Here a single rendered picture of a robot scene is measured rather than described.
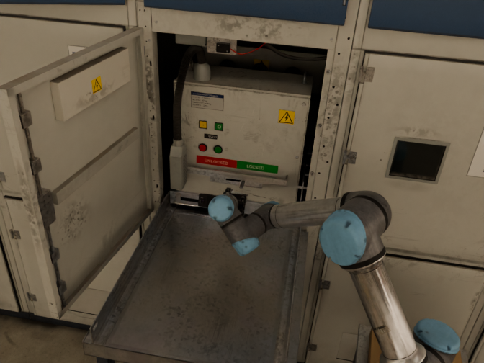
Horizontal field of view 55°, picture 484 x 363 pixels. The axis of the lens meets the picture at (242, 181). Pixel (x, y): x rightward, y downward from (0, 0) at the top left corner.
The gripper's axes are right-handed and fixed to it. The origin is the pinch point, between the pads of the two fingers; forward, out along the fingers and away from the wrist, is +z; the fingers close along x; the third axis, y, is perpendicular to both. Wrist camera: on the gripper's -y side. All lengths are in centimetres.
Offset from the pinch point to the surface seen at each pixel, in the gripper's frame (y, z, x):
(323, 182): 32.8, 5.8, 10.9
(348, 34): 33, -21, 57
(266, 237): 14.6, 11.4, -13.1
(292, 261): 25.6, 0.9, -18.8
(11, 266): -109, 43, -50
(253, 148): 5.4, 5.6, 20.3
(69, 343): -79, 52, -87
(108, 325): -27, -35, -40
